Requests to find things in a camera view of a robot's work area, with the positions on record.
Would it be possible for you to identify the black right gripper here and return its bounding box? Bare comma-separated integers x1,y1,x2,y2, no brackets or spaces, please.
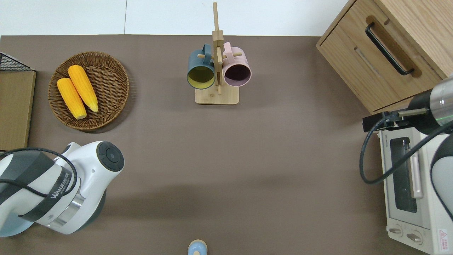
362,111,401,133

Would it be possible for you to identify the wooden drawer cabinet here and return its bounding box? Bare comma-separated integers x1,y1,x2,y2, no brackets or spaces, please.
316,0,453,114

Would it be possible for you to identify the white toaster oven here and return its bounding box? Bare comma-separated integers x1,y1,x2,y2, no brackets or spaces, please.
378,127,453,255

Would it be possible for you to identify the pink mug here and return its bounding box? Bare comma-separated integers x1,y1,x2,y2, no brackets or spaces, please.
222,41,252,87

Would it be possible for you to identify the wooden mug tree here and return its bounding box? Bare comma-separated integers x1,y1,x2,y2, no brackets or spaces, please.
195,2,240,106

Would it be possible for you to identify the dark blue mug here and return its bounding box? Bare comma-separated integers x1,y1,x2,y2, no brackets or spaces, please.
187,43,216,90

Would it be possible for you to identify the blue service bell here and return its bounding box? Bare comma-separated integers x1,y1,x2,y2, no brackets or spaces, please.
187,239,208,255

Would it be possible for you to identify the brown wicker basket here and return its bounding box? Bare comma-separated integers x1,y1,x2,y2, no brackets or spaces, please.
48,51,130,131

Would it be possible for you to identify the yellow corn cob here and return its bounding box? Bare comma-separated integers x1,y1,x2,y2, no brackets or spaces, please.
68,64,99,113
57,78,87,120

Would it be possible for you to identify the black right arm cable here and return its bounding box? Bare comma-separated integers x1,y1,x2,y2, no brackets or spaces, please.
359,113,453,185

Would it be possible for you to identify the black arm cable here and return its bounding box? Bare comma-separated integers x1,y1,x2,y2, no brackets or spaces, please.
359,113,453,185
0,147,78,219

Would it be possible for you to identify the black cabinet handle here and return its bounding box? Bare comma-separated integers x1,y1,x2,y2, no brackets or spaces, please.
365,22,415,76

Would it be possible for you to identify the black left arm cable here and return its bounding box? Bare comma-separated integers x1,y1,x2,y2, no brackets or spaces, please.
0,147,78,219

